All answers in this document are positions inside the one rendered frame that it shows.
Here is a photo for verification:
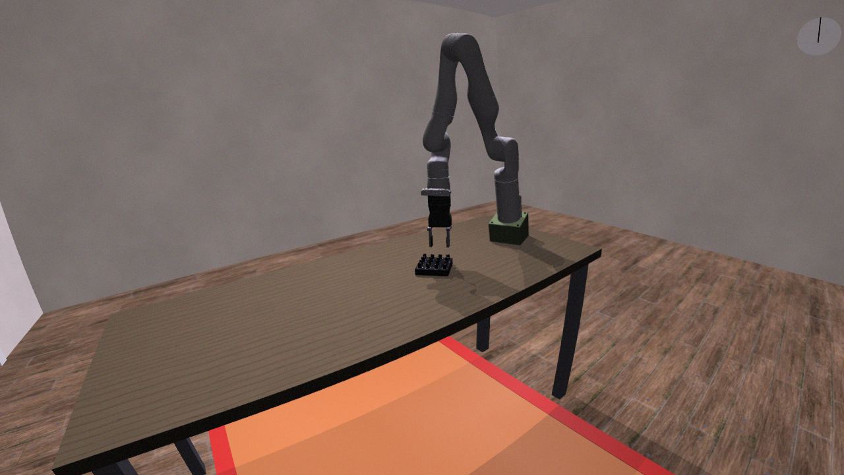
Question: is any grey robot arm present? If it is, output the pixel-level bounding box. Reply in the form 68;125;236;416
423;33;522;224

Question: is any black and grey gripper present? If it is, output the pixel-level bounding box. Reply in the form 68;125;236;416
421;177;452;247

